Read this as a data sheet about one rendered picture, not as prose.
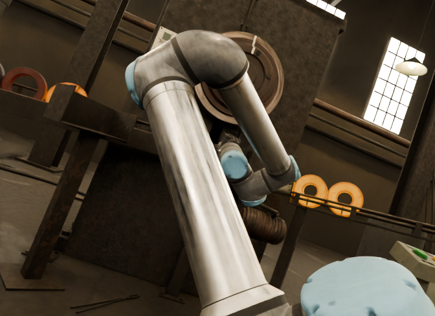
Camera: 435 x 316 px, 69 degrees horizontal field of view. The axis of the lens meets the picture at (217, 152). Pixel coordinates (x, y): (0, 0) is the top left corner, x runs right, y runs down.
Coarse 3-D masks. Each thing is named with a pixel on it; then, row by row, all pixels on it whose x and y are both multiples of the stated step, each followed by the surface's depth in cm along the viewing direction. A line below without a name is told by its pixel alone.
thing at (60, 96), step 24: (72, 96) 127; (72, 120) 128; (96, 120) 135; (120, 120) 134; (96, 144) 124; (72, 168) 119; (72, 192) 121; (48, 216) 118; (48, 240) 118; (0, 264) 119; (24, 264) 119; (24, 288) 109; (48, 288) 115
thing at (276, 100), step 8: (232, 32) 159; (240, 32) 160; (256, 40) 162; (280, 64) 164; (280, 72) 164; (280, 80) 164; (200, 88) 156; (280, 88) 163; (200, 96) 156; (280, 96) 163; (208, 104) 156; (272, 104) 162; (208, 112) 163; (216, 112) 157; (224, 120) 158; (232, 120) 158
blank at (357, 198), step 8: (336, 184) 145; (344, 184) 144; (352, 184) 143; (328, 192) 145; (336, 192) 144; (352, 192) 142; (360, 192) 140; (336, 200) 143; (352, 200) 141; (360, 200) 140; (344, 208) 141
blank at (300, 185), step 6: (300, 180) 151; (306, 180) 150; (312, 180) 149; (318, 180) 148; (294, 186) 152; (300, 186) 151; (318, 186) 148; (324, 186) 147; (300, 192) 150; (318, 192) 147; (324, 192) 146; (306, 198) 148; (312, 198) 148; (324, 198) 146; (306, 204) 148; (312, 204) 147
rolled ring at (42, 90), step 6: (12, 72) 143; (18, 72) 143; (24, 72) 144; (30, 72) 144; (36, 72) 145; (6, 78) 142; (12, 78) 143; (36, 78) 144; (42, 78) 145; (6, 84) 142; (42, 84) 145; (42, 90) 145; (36, 96) 144; (42, 96) 145
